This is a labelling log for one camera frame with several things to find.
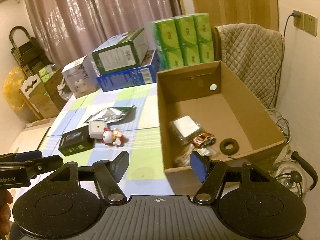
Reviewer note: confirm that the black product box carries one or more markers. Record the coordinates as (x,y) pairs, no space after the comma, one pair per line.
(76,141)

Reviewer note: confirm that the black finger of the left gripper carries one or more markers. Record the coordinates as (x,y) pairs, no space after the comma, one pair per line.
(36,164)

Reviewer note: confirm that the brown hanger cardboard box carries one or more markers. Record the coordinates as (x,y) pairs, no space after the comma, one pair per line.
(36,96)

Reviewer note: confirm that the quilted beige chair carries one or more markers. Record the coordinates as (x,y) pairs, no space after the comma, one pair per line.
(254,54)

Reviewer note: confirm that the yellow plastic bag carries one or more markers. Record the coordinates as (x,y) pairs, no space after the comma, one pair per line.
(11,89)

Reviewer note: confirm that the glass pot lid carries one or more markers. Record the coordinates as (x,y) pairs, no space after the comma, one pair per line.
(296,174)

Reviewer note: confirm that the pink curtain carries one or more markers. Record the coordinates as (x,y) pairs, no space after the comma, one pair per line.
(71,29)

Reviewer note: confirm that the toy race car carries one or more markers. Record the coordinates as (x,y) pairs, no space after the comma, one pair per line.
(204,139)

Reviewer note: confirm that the wall power socket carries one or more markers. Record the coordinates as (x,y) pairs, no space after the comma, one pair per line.
(305,22)

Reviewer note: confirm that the blue product box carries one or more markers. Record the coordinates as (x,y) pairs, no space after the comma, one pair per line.
(137,76)

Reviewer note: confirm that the clear bag with metal hooks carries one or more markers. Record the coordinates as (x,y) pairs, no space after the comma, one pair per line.
(185,129)

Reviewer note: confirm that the person's left hand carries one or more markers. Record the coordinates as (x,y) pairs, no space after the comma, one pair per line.
(6,213)

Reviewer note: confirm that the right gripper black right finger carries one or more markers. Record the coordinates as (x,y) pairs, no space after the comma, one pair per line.
(211,175)

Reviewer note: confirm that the silver foil pouch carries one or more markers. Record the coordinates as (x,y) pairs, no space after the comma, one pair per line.
(110,114)

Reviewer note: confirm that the white humidifier box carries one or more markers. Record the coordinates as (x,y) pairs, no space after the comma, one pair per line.
(81,76)

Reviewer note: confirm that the red white cat figurine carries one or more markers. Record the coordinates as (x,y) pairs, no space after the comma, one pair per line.
(113,137)

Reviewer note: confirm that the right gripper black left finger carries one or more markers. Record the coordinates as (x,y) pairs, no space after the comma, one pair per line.
(107,176)

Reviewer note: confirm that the green product box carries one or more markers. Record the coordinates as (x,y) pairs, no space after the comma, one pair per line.
(122,51)

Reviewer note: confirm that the black folding cart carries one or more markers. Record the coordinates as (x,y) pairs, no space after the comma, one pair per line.
(30,56)

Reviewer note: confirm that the white square case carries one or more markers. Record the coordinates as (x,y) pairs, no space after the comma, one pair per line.
(96,129)

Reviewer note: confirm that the green tissue pack stack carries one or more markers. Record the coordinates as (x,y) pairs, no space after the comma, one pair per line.
(183,40)

